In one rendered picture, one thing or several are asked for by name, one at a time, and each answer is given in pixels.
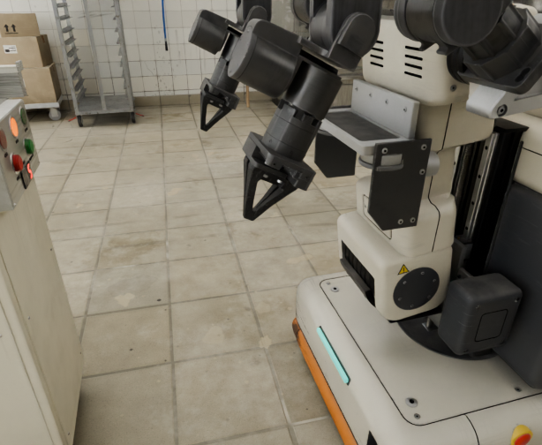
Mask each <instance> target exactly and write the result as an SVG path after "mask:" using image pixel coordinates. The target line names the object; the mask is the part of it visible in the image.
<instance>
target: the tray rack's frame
mask: <svg viewBox="0 0 542 445"><path fill-rule="evenodd" d="M113 2H114V7H115V14H116V19H117V30H118V36H119V41H120V48H121V53H122V59H123V65H124V75H125V82H126V87H127V94H128V99H129V100H125V94H121V95H104V93H103V89H102V80H101V74H100V70H99V65H98V60H97V55H96V49H95V45H94V36H93V30H92V26H91V20H90V15H89V10H88V5H87V0H83V4H84V9H85V14H86V19H87V28H88V32H89V38H90V42H91V47H92V52H93V57H94V66H95V71H96V76H97V81H98V86H99V90H100V96H88V97H83V98H82V100H81V102H80V103H79V106H78V103H77V101H76V94H75V92H74V85H73V81H72V73H71V69H70V66H69V60H68V57H67V54H66V53H67V51H66V47H65V45H64V35H63V33H62V27H61V22H60V20H59V14H58V9H57V7H56V0H51V3H52V7H53V11H54V15H55V20H56V27H57V31H58V35H59V40H60V44H61V48H62V52H63V57H64V64H65V69H66V72H67V77H68V81H69V85H70V89H71V94H72V101H73V106H74V109H75V114H74V115H76V117H77V116H78V115H81V119H82V123H83V118H82V115H91V114H105V113H118V112H130V114H131V112H133V111H134V113H135V111H136V109H135V108H133V100H135V98H133V94H132V93H131V87H130V81H129V75H128V69H127V63H126V57H125V51H124V40H123V34H122V27H121V22H120V16H119V10H118V4H117V0H113Z"/></svg>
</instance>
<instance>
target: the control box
mask: <svg viewBox="0 0 542 445"><path fill-rule="evenodd" d="M21 109H23V110H24V111H25V112H26V108H25V105H24V102H23V100H22V99H17V100H5V101H4V102H3V103H2V104H0V130H2V131H3V132H4V134H5V137H6V140H7V148H6V149H3V147H2V145H1V142H0V212H2V211H10V210H14V208H15V207H16V206H17V204H18V203H19V200H20V198H21V196H22V195H23V193H24V191H25V189H26V188H27V187H28V185H29V184H30V182H31V180H32V179H31V178H30V175H31V172H30V175H29V171H28V169H29V167H27V165H28V164H29V165H30V169H31V171H32V177H33V176H34V173H35V172H36V170H37V168H38V166H39V164H40V161H39V157H38V154H37V151H36V147H35V144H34V138H33V134H32V131H31V128H30V124H29V121H28V117H27V115H26V120H27V123H26V124H24V123H23V120H22V117H21ZM12 118H13V119H14V120H15V121H16V124H17V127H18V135H17V136H15V135H14V133H13V131H12V128H11V119H12ZM26 139H31V140H32V142H33V144H34V152H33V153H32V154H30V155H29V154H28V153H27V151H26V145H25V140H26ZM14 155H20V157H21V158H22V161H23V170H22V171H19V172H17V171H16V170H15V169H14V166H13V160H12V157H13V156H14ZM30 169H29V170H30ZM24 171H25V172H26V173H25V175H26V176H27V178H28V183H29V184H28V185H27V183H26V182H27V180H26V179H25V176H24Z"/></svg>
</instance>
